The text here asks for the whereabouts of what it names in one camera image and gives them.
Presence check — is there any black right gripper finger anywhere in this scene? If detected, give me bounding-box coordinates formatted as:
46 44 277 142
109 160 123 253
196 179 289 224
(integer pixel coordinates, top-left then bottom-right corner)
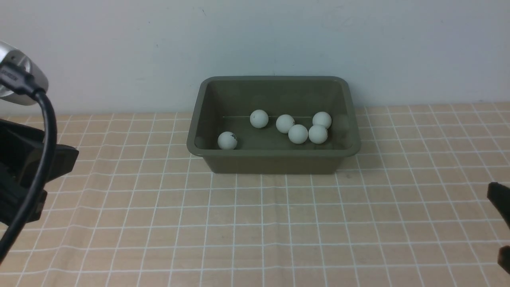
498 246 510 274
487 182 510 228

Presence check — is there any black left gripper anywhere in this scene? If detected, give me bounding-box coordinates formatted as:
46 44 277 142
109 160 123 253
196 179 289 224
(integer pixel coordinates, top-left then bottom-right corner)
0 120 79 226

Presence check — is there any white ball marked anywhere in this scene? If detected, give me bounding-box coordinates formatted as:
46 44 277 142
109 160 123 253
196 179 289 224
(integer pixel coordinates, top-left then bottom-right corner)
308 125 328 145

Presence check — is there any white ball with logo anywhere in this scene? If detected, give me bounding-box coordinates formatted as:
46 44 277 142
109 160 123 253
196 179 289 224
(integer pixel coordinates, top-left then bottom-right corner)
312 112 333 129

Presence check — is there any peach checkered tablecloth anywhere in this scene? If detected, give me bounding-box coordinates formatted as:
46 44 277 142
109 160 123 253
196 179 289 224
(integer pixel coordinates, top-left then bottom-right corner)
1 103 510 287

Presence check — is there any olive green plastic bin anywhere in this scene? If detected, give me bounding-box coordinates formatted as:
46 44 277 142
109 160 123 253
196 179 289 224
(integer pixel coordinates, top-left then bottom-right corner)
186 76 362 174

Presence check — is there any black left camera cable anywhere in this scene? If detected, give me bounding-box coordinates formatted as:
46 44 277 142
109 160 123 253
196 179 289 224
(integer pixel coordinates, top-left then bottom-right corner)
0 64 58 263

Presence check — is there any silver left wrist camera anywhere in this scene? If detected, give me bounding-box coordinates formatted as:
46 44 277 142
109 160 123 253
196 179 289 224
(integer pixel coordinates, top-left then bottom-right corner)
0 41 49 106

